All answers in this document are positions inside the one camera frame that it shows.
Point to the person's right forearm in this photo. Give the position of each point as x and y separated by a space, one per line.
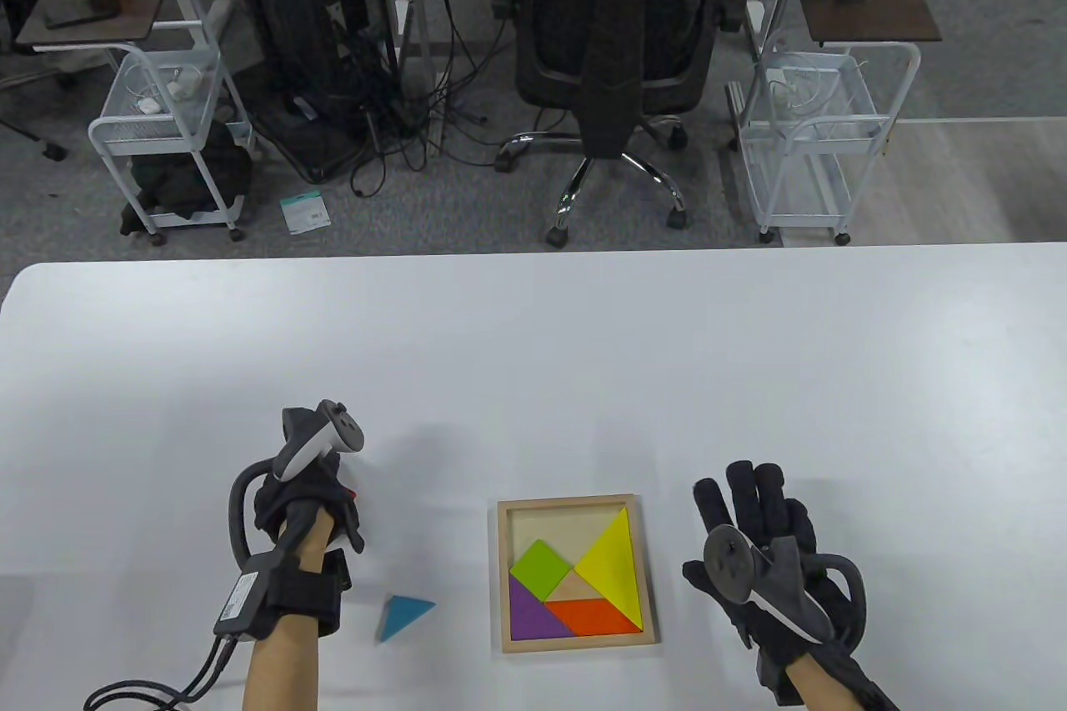
809 686

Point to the black phone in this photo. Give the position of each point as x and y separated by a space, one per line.
75 17

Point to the purple triangle tangram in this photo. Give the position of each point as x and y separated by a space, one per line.
529 618

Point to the person's left forearm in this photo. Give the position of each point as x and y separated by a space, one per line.
283 669

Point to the black white hand controller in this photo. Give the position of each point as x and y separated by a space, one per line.
729 565
304 440

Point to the blue small triangle tangram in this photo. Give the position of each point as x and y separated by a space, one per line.
402 615

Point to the green square tangram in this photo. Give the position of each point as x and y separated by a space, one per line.
542 569

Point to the grey swivel office chair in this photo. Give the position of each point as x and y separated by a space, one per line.
54 152

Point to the beige small triangle tangram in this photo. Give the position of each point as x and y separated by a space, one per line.
573 588

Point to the person's left hand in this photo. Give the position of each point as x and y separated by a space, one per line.
304 490

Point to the black bag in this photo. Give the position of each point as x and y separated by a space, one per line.
179 182

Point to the white earbuds case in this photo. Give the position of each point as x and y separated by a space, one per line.
149 106

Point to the black office chair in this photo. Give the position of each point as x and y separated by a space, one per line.
617 36

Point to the wooden square tray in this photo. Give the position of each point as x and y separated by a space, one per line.
542 519

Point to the black computer tower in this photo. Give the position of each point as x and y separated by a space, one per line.
308 61

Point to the teal white packet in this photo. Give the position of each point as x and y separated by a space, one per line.
305 212

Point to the white charger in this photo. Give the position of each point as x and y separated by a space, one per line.
185 84

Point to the orange parallelogram tangram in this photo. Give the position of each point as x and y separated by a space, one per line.
596 618

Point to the person's right hand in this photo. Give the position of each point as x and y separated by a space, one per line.
767 511

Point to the yellow triangle tangram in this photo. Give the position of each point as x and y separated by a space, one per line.
617 569

